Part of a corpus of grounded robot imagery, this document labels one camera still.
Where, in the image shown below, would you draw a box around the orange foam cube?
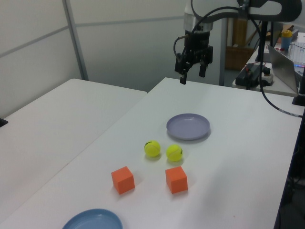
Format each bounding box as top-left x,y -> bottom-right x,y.
165,166 -> 189,194
111,166 -> 136,195

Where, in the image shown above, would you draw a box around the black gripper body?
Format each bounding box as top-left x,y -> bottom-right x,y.
183,30 -> 214,64

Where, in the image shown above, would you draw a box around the clear plastic container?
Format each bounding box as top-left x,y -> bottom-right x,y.
290,35 -> 305,64

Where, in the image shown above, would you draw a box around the brown wooden cabinet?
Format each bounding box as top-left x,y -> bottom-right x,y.
225,18 -> 254,71

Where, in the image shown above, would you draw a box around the blue plastic plate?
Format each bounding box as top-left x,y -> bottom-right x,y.
61,208 -> 124,229

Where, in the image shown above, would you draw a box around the emergency stop button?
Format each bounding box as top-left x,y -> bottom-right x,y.
262,68 -> 274,86

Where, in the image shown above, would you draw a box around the blue bottle yellow cap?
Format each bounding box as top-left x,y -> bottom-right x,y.
282,30 -> 293,51

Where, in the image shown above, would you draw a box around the black control box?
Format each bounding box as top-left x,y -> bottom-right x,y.
235,63 -> 264,90

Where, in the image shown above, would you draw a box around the yellow tennis ball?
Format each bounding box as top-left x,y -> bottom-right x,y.
143,140 -> 161,157
165,144 -> 184,162

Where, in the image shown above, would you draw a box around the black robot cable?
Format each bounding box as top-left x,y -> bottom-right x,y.
173,6 -> 305,119

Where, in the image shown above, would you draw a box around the purple plastic plate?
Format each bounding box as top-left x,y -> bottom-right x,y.
166,113 -> 212,141

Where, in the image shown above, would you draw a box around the silver laptop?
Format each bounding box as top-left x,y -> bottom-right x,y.
267,44 -> 305,95

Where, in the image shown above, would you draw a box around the grey partition post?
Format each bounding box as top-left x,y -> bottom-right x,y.
62,0 -> 89,82
219,18 -> 229,86

